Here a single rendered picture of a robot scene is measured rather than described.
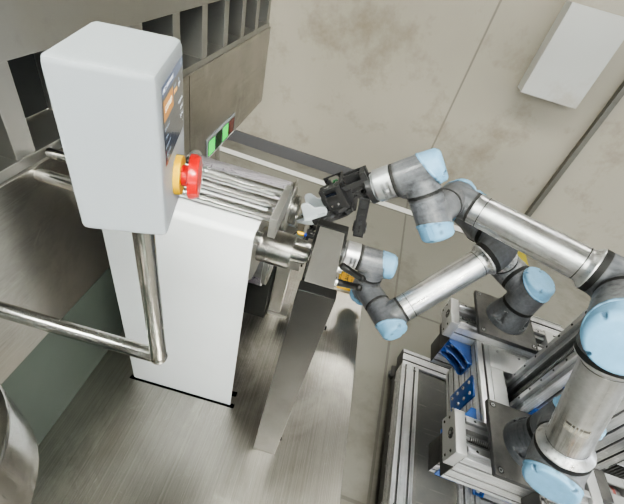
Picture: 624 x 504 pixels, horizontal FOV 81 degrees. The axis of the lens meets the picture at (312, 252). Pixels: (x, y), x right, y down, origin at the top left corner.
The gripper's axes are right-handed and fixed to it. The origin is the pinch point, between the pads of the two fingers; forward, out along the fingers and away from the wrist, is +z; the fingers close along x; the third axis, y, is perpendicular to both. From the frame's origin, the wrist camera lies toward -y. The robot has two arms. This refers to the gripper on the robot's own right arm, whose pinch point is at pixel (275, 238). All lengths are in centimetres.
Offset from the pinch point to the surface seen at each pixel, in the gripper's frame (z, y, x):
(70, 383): 30, -14, 49
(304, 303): -12, 33, 49
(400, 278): -80, -109, -124
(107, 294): 30.3, -2.2, 32.7
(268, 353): -7.8, -19.1, 24.9
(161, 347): 0, 34, 61
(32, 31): 30, 51, 34
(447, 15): -57, 41, -244
